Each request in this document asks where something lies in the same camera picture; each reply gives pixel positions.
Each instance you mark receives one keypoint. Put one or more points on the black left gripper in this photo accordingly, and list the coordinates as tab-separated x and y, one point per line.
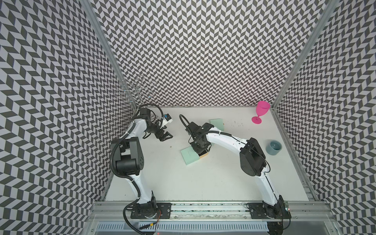
162	136

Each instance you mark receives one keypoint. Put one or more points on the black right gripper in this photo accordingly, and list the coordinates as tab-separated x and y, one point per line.
199	149

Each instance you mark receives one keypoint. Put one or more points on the mint green drawer jewelry box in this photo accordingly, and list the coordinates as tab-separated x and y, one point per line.
218	123

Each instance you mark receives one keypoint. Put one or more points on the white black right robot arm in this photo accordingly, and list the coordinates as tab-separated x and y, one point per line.
252	161

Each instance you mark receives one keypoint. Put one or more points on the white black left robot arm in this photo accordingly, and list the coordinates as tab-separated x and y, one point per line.
127	159

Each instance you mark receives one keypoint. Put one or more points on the silver metal jewelry stand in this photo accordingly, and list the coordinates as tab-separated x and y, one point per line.
138	92

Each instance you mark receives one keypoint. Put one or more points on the pink plastic goblet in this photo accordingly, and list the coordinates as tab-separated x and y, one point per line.
261	109

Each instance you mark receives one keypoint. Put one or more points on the teal round dish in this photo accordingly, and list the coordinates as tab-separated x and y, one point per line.
273	147

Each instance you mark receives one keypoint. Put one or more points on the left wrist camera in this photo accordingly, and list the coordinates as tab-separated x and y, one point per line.
166	119

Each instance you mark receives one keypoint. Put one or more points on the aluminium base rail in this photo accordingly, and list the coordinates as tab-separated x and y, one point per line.
218	210

